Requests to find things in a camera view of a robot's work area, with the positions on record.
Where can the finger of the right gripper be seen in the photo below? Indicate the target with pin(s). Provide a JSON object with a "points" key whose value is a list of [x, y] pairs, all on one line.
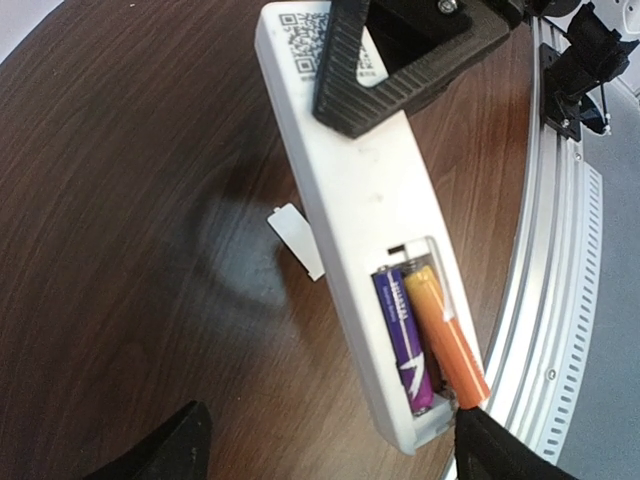
{"points": [[431, 44]]}

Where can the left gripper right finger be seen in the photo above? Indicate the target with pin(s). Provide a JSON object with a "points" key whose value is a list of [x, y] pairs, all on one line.
{"points": [[483, 449]]}

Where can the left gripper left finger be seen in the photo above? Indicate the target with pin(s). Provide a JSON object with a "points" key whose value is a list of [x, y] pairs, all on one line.
{"points": [[178, 449]]}

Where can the white remote control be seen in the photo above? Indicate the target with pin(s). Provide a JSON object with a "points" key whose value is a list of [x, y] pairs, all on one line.
{"points": [[370, 203]]}

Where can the orange AAA battery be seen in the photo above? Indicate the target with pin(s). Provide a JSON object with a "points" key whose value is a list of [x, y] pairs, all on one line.
{"points": [[442, 330]]}

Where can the white battery cover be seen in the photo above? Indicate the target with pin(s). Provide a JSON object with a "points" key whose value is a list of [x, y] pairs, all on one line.
{"points": [[295, 232]]}

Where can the purple AAA battery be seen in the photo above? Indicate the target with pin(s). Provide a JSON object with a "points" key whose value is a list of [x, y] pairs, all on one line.
{"points": [[405, 339]]}

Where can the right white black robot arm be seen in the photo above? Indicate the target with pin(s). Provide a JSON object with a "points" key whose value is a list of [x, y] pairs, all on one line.
{"points": [[609, 30]]}

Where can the front aluminium rail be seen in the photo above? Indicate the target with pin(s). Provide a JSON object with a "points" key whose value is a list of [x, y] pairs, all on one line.
{"points": [[538, 352]]}

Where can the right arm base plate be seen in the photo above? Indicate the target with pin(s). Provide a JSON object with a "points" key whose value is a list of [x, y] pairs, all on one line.
{"points": [[566, 80]]}

